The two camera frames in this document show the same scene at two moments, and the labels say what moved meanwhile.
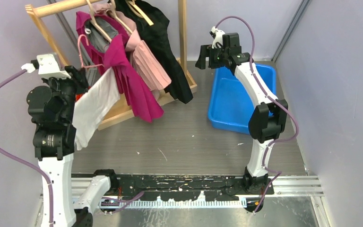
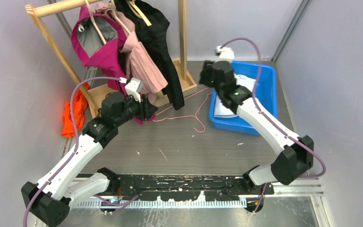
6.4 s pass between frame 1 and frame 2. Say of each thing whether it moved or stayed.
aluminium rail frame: stayed
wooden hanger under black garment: stayed
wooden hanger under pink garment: stayed
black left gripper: moved
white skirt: moved
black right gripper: moved
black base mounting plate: stayed
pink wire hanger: moved
